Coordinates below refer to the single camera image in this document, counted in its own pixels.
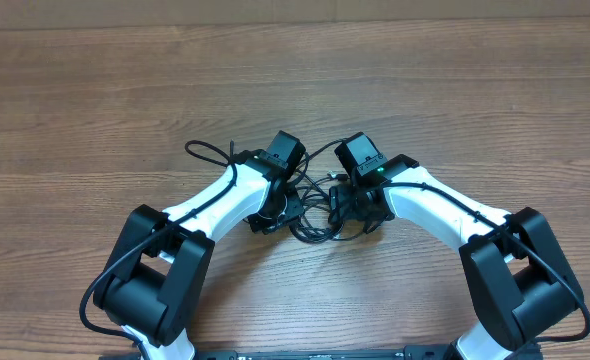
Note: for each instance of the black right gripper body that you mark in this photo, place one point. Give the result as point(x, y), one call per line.
point(348, 207)

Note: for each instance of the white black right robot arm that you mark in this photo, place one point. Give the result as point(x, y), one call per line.
point(518, 277)

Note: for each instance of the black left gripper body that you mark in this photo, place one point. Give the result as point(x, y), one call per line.
point(291, 208)

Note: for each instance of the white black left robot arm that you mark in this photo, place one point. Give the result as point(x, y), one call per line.
point(150, 286)

